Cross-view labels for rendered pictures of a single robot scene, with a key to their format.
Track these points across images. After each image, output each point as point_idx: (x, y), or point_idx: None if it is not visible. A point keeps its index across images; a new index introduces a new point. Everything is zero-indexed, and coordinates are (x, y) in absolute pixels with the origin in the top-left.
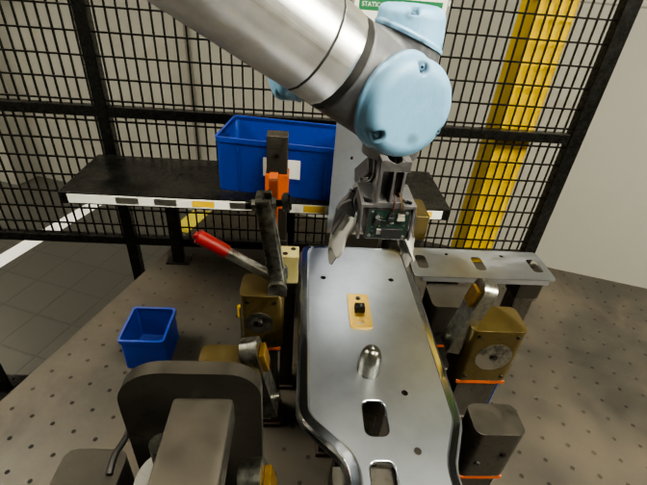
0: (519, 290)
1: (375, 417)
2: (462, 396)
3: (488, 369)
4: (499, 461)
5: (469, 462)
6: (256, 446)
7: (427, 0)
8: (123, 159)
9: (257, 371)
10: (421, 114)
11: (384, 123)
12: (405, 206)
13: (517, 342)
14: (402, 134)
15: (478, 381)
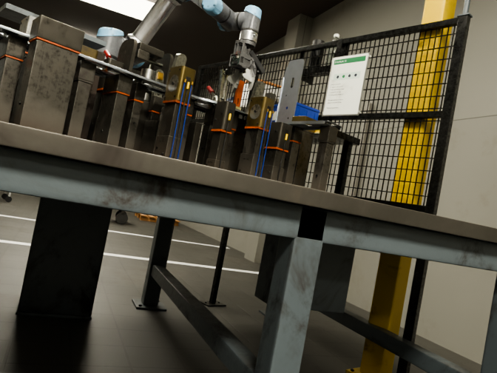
0: (319, 134)
1: (209, 126)
2: (247, 140)
3: (254, 118)
4: (220, 118)
5: (214, 119)
6: (166, 78)
7: (359, 55)
8: None
9: None
10: (209, 1)
11: (203, 3)
12: (239, 52)
13: (262, 101)
14: (206, 5)
15: (251, 126)
